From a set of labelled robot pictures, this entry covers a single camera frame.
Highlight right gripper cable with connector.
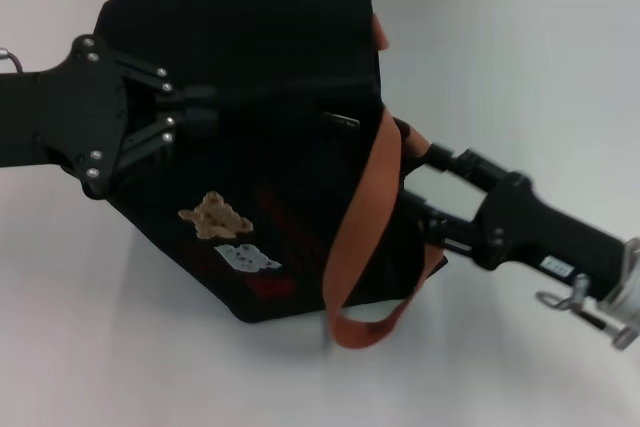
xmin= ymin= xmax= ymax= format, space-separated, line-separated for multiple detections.
xmin=535 ymin=274 xmax=637 ymax=351

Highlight gripper cable with connector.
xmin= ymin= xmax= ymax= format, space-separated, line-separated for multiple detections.
xmin=535 ymin=274 xmax=637 ymax=351
xmin=0 ymin=46 xmax=24 ymax=74

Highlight black food bag orange handles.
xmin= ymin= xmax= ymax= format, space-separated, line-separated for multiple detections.
xmin=93 ymin=0 xmax=450 ymax=351

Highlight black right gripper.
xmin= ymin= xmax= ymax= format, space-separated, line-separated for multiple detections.
xmin=402 ymin=144 xmax=626 ymax=296

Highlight left gripper cable with connector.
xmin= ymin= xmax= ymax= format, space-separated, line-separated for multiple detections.
xmin=0 ymin=46 xmax=24 ymax=74

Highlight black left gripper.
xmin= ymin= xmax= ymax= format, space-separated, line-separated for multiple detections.
xmin=0 ymin=35 xmax=219 ymax=198

